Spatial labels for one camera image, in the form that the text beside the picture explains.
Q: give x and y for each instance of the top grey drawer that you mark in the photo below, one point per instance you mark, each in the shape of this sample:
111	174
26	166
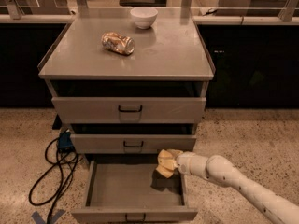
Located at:
75	110

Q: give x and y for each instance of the grey metal drawer cabinet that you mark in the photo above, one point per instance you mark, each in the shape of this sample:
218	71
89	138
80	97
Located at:
169	60

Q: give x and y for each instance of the middle grey drawer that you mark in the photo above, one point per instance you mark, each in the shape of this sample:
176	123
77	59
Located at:
130	143

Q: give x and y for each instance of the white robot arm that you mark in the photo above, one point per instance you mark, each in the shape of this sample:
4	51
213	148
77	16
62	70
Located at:
218	170

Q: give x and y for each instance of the bottom grey open drawer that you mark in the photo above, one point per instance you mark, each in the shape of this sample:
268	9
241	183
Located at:
133	192

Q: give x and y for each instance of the crushed aluminium can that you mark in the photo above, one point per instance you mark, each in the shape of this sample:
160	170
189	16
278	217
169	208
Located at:
118	43

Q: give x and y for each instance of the white ceramic bowl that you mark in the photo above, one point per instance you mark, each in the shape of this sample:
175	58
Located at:
143	17

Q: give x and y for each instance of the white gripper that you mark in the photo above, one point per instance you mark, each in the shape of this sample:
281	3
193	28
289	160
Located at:
184	163

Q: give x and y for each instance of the yellow sponge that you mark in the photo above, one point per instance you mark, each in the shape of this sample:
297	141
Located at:
167	162

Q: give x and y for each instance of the blue power box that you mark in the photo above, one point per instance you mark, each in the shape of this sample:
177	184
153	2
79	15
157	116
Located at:
64	143

